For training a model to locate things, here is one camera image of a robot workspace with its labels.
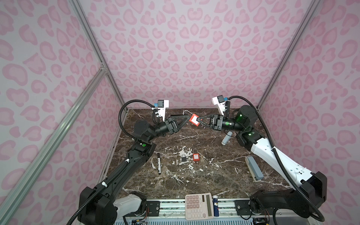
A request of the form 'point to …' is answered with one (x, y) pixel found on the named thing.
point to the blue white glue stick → (215, 206)
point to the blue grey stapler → (254, 168)
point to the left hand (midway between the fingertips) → (189, 116)
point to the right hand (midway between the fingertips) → (200, 121)
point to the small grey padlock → (183, 158)
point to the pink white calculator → (198, 206)
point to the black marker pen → (159, 164)
